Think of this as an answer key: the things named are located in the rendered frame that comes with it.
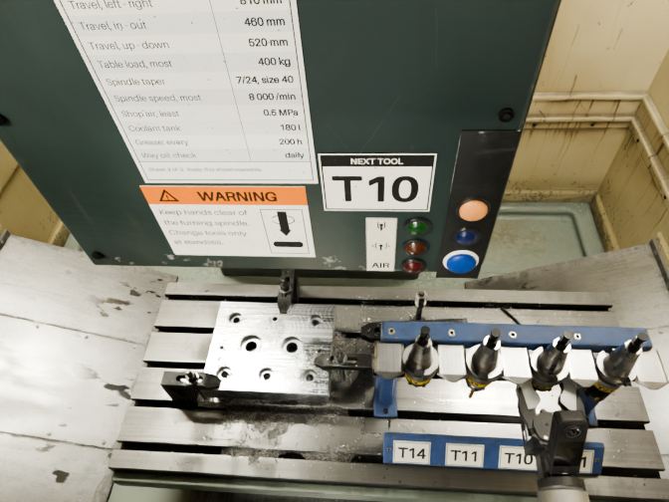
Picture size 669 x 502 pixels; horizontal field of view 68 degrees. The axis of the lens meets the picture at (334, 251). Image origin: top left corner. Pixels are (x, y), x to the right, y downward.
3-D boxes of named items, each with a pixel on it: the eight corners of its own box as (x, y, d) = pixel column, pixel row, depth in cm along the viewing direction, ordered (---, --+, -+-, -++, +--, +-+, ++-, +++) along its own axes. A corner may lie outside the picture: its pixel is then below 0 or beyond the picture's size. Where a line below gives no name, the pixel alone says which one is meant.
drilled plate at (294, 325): (330, 402, 112) (328, 394, 108) (205, 397, 115) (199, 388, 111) (335, 315, 126) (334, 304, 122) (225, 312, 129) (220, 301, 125)
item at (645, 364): (670, 390, 83) (672, 388, 82) (636, 389, 83) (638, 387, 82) (656, 353, 87) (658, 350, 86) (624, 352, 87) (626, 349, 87)
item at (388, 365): (404, 380, 86) (404, 378, 86) (373, 378, 87) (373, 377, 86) (403, 344, 91) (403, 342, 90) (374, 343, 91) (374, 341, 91)
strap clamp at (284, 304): (295, 331, 129) (287, 301, 117) (282, 331, 129) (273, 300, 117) (300, 289, 137) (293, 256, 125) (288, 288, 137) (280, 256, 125)
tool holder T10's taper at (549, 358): (560, 352, 86) (573, 333, 81) (565, 376, 83) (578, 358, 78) (535, 350, 87) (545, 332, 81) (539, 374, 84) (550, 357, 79)
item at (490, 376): (502, 355, 89) (504, 349, 87) (499, 386, 86) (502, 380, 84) (466, 348, 90) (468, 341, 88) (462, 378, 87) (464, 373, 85)
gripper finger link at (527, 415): (509, 391, 87) (530, 441, 82) (511, 387, 86) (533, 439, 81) (534, 385, 88) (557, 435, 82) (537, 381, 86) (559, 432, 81)
